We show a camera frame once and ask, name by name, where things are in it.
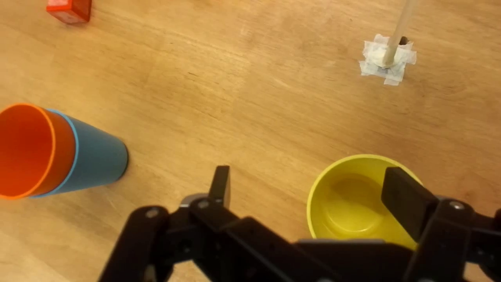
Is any clear plastic stick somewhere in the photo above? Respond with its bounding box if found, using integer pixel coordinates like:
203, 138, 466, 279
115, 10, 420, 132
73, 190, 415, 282
386, 0, 420, 68

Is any red cube block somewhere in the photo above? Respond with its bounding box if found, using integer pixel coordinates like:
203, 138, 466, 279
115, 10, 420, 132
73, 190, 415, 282
46, 0, 94, 25

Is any yellow plastic cup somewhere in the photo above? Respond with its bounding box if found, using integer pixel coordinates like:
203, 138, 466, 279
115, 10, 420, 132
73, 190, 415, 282
306, 154, 425, 253

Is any orange plastic cup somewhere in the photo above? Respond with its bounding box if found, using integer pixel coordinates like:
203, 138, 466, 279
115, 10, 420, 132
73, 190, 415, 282
0, 102, 77, 201

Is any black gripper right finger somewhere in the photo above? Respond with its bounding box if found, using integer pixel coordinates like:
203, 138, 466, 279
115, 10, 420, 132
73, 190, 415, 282
381, 166, 501, 282

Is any blue plastic cup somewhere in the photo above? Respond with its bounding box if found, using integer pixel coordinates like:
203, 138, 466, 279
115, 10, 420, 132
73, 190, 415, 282
37, 108, 130, 199

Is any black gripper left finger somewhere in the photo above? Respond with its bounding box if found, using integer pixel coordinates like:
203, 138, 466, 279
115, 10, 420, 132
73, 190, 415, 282
99, 165, 336, 282

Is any white tape patch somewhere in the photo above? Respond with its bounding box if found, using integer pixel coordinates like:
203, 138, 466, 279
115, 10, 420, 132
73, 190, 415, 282
359, 33, 420, 88

